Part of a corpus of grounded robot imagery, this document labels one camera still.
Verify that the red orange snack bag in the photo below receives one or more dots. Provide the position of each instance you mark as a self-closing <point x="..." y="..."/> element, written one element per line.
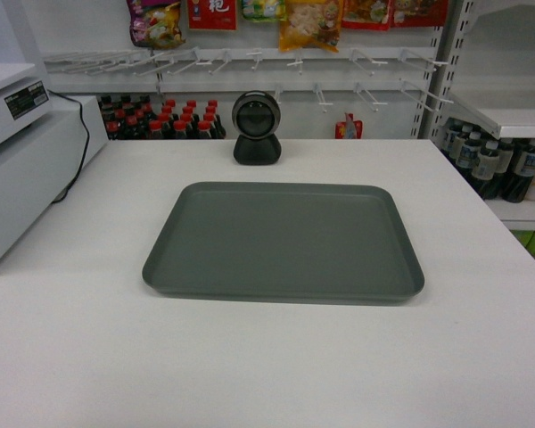
<point x="366" y="14"/>

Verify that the yellow snack bag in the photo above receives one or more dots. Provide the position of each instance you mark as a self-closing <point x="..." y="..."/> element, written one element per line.
<point x="311" y="24"/>

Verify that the red spout pouch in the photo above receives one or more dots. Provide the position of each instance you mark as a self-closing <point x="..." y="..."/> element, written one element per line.
<point x="349" y="128"/>

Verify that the black round barcode scanner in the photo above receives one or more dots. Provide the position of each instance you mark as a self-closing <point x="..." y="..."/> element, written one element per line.
<point x="256" y="117"/>

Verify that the red cap cola bottle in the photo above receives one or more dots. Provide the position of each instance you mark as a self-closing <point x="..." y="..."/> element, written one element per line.
<point x="159" y="127"/>
<point x="206" y="130"/>
<point x="182" y="130"/>

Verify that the white peg hook rack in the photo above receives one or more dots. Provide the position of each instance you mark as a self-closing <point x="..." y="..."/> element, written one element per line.
<point x="360" y="70"/>

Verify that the white side shelf unit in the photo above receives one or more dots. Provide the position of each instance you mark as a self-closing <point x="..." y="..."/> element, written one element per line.
<point x="488" y="73"/>

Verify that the grey rectangular serving tray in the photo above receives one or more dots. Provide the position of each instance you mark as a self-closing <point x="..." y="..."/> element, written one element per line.
<point x="285" y="242"/>

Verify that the purple snack bag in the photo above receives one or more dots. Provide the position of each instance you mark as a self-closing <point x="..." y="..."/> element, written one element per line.
<point x="155" y="24"/>

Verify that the white cash register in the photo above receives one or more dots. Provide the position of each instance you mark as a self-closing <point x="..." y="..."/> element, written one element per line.
<point x="46" y="140"/>

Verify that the green snack bag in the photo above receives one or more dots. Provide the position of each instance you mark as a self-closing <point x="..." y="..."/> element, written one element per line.
<point x="263" y="10"/>

